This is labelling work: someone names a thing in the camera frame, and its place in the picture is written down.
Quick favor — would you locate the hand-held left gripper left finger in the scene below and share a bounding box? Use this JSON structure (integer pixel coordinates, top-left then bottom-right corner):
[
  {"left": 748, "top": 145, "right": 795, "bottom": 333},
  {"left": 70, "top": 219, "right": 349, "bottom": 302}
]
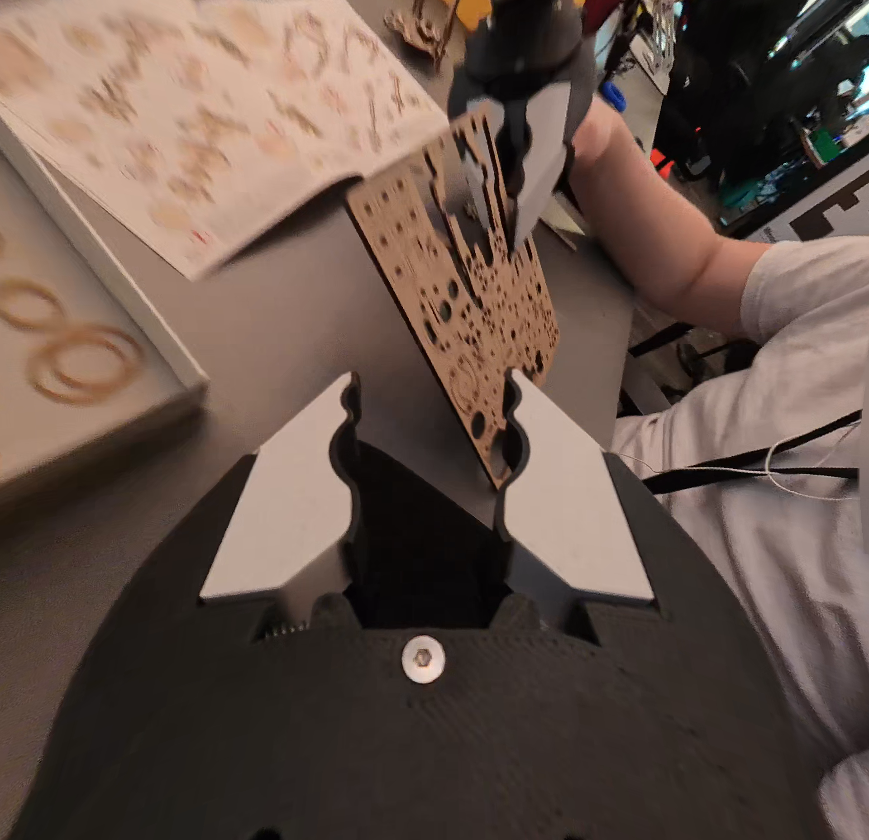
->
[{"left": 199, "top": 372, "right": 362, "bottom": 625}]

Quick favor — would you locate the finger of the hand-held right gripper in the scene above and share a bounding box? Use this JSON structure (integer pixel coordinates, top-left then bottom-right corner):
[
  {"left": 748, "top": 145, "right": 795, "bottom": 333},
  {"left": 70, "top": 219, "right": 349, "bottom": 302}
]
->
[
  {"left": 462, "top": 141, "right": 506, "bottom": 234},
  {"left": 498, "top": 82, "right": 572, "bottom": 251}
]

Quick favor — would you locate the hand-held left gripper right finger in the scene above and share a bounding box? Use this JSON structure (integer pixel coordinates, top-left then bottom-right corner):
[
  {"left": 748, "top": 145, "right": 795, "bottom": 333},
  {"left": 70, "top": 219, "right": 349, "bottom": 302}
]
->
[{"left": 493, "top": 368, "right": 657, "bottom": 625}]

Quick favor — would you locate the perforated wooden parts sheet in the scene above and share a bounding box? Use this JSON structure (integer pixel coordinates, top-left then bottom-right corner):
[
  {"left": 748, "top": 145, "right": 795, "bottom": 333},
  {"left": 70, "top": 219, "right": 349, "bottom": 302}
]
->
[{"left": 344, "top": 110, "right": 562, "bottom": 492}]

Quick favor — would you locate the person's right forearm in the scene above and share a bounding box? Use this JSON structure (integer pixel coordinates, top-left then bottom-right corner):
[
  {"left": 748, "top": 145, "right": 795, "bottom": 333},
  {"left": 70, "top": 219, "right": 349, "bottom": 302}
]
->
[{"left": 569, "top": 96, "right": 776, "bottom": 340}]

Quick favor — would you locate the partly built wooden model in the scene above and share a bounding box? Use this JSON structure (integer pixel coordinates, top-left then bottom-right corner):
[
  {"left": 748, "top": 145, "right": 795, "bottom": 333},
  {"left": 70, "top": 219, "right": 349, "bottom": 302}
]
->
[{"left": 383, "top": 0, "right": 471, "bottom": 68}]

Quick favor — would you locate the white cardboard box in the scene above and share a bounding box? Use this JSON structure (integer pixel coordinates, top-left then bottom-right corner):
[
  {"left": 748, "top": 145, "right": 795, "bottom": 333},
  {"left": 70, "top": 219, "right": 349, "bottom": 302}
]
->
[{"left": 0, "top": 116, "right": 210, "bottom": 510}]

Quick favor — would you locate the tan rubber band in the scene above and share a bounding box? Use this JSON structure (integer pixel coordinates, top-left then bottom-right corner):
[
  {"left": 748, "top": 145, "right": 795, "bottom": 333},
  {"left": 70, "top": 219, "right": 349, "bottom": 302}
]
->
[
  {"left": 27, "top": 323, "right": 148, "bottom": 407},
  {"left": 0, "top": 278, "right": 67, "bottom": 333}
]

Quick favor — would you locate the instruction booklet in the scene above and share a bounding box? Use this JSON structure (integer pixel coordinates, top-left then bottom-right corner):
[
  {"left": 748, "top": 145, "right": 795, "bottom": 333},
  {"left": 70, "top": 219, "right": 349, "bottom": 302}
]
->
[{"left": 0, "top": 0, "right": 453, "bottom": 282}]

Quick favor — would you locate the framed printed marker sign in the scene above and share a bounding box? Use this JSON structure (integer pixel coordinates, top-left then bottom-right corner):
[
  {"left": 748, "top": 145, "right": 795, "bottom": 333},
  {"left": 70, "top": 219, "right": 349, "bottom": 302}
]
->
[{"left": 745, "top": 167, "right": 869, "bottom": 245}]

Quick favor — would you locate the black strap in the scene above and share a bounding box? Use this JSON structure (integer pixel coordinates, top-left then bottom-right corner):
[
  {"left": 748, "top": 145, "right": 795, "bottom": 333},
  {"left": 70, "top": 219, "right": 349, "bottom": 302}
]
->
[{"left": 641, "top": 410, "right": 864, "bottom": 495}]

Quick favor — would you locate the thin white cable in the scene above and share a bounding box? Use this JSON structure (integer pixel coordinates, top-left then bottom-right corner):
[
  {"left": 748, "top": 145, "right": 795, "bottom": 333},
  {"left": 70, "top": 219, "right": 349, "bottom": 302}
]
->
[{"left": 614, "top": 419, "right": 864, "bottom": 499}]

